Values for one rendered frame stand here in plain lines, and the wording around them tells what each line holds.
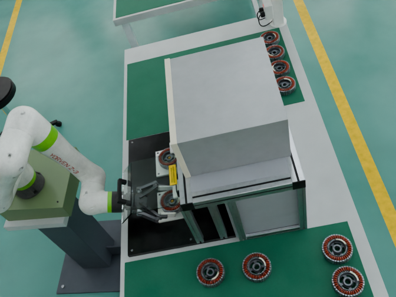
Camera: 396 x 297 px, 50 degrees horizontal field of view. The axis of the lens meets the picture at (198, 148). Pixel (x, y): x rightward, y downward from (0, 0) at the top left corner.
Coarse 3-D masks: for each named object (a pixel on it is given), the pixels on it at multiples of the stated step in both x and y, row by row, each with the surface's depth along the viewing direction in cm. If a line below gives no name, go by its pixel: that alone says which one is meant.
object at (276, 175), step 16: (272, 160) 152; (288, 160) 151; (192, 176) 156; (208, 176) 154; (224, 176) 153; (240, 176) 151; (256, 176) 150; (272, 176) 148; (288, 176) 147; (192, 192) 152; (208, 192) 150; (224, 192) 149; (240, 192) 147; (256, 192) 147; (272, 192) 148; (192, 208) 152
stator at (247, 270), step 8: (248, 256) 167; (256, 256) 167; (264, 256) 166; (248, 264) 166; (256, 264) 166; (264, 264) 165; (248, 272) 164; (256, 272) 165; (264, 272) 162; (256, 280) 162; (264, 280) 163
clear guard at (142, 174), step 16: (144, 160) 172; (160, 160) 170; (176, 160) 168; (128, 176) 170; (144, 176) 167; (160, 176) 165; (128, 192) 166; (144, 192) 162; (160, 192) 161; (176, 192) 159; (128, 208) 161; (144, 208) 158; (160, 208) 157
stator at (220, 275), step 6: (210, 258) 171; (204, 264) 170; (210, 264) 170; (216, 264) 168; (198, 270) 169; (204, 270) 170; (210, 270) 170; (216, 270) 169; (222, 270) 166; (198, 276) 167; (204, 276) 169; (210, 276) 167; (216, 276) 165; (222, 276) 166; (204, 282) 165; (210, 282) 165; (216, 282) 164
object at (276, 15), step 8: (264, 0) 244; (272, 0) 238; (280, 0) 239; (264, 8) 243; (272, 8) 241; (280, 8) 243; (264, 16) 246; (272, 16) 245; (280, 16) 248; (272, 24) 253; (280, 24) 251
